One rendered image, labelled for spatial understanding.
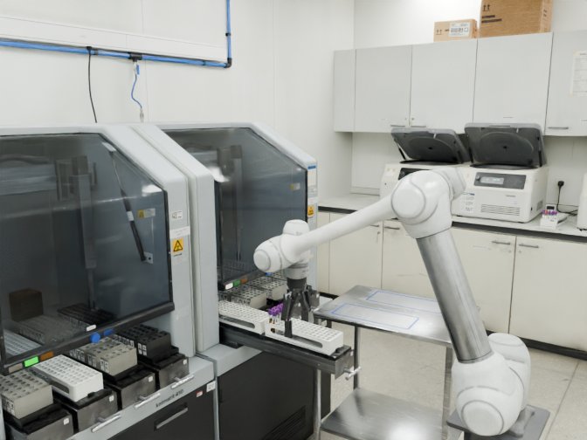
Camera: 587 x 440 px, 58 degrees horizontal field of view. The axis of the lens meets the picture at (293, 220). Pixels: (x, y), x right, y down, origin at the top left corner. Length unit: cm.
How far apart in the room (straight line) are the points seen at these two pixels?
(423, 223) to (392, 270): 293
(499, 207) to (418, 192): 259
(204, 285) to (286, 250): 47
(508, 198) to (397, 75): 137
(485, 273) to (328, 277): 138
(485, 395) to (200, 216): 115
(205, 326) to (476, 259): 247
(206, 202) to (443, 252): 94
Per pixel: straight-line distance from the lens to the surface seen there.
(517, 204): 400
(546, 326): 415
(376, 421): 262
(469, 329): 158
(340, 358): 196
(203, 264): 208
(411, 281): 437
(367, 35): 512
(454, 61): 440
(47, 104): 294
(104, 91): 311
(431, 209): 148
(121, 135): 212
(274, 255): 175
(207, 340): 219
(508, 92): 426
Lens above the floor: 166
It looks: 11 degrees down
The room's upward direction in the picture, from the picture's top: straight up
